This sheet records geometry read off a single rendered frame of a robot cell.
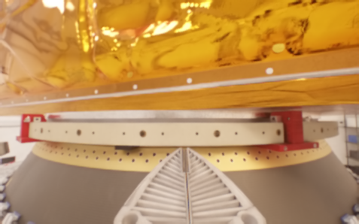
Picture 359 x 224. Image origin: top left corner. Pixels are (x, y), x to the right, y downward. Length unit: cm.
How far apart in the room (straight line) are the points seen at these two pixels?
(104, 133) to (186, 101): 19
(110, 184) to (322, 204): 48
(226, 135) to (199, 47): 19
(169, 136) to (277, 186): 27
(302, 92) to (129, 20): 42
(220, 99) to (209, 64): 8
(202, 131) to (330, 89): 22
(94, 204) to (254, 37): 45
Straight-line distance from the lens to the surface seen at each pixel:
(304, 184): 48
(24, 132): 64
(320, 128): 53
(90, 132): 37
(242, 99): 30
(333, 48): 34
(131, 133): 31
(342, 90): 33
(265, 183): 39
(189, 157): 16
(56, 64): 64
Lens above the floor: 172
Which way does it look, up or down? 3 degrees up
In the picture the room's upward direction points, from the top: straight up
